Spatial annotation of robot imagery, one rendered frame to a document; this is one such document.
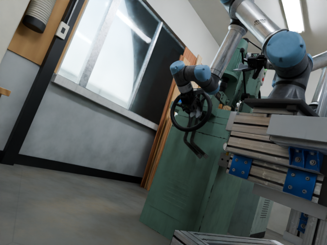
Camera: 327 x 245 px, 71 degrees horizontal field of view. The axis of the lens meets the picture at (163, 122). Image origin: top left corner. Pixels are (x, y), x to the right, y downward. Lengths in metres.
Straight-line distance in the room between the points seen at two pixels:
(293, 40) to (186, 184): 1.03
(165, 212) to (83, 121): 1.36
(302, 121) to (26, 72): 2.02
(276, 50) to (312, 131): 0.32
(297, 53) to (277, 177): 0.44
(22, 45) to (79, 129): 0.90
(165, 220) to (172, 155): 0.43
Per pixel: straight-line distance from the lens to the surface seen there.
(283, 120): 0.80
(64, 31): 2.29
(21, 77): 2.25
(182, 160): 1.58
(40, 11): 2.14
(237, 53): 1.86
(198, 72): 1.06
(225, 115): 1.54
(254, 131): 0.98
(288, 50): 0.92
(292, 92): 1.00
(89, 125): 2.57
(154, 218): 1.67
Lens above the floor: 0.49
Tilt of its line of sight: 8 degrees up
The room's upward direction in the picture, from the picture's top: 19 degrees clockwise
